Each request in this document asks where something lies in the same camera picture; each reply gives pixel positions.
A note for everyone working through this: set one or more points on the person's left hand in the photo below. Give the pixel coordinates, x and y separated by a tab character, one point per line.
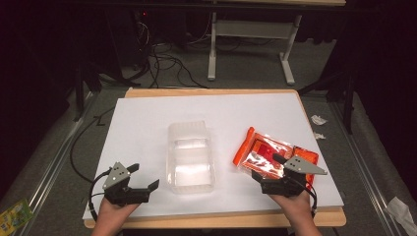
113	213

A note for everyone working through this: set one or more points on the orange clear plastic bag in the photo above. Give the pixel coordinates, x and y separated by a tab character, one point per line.
262	154

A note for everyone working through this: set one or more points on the black metal stand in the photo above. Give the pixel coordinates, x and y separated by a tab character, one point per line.
82	88
344	95

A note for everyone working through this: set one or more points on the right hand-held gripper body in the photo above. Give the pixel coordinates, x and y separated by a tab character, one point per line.
288	185

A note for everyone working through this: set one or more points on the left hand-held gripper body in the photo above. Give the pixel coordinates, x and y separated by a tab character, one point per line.
122	193

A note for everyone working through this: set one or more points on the crumpled white paper scrap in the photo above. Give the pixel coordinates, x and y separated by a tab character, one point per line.
318	120
318	135

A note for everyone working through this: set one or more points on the white metal desk frame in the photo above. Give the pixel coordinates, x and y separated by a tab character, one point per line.
249	29

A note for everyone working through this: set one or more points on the metal floor rail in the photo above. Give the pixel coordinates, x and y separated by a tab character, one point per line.
54	160
362	157

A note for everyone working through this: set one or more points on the person's right hand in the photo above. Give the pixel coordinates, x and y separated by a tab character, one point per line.
295	206

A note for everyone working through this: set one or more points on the white crumpled cloth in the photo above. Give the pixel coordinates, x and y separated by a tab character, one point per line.
401	213

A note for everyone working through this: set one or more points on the green yellow packet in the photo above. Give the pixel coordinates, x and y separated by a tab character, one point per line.
14	217

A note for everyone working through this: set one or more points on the clear plastic container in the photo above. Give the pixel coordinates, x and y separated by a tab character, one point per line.
190	157

